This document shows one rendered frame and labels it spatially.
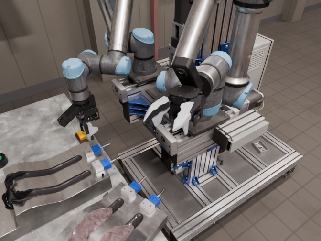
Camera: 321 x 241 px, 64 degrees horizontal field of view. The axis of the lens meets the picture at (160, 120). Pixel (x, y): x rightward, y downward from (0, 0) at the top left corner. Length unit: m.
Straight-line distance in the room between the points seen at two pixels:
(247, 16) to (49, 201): 0.99
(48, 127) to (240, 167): 1.43
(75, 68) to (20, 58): 2.38
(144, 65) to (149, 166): 0.89
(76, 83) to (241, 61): 0.61
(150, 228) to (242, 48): 0.74
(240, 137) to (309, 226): 1.18
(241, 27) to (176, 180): 1.32
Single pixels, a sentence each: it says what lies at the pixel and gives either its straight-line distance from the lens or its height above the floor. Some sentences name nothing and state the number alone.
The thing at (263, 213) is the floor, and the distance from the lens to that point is 2.22.
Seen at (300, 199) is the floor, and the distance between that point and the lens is 2.41.
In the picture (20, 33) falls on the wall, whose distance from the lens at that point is 3.24.
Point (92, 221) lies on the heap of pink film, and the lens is 1.03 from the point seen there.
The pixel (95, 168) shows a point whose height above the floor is 0.92.
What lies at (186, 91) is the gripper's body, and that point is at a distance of 0.61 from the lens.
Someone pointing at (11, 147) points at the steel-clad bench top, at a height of 0.80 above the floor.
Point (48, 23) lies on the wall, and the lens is 3.26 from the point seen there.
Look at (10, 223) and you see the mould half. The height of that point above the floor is 0.86.
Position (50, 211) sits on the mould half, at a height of 0.86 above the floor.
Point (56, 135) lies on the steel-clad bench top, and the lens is 1.56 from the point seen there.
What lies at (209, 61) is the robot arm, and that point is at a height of 1.47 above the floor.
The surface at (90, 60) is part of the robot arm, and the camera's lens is 1.06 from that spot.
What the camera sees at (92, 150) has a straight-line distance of 1.25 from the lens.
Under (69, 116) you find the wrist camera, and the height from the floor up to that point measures 1.15.
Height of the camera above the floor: 1.80
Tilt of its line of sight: 41 degrees down
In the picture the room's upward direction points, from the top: straight up
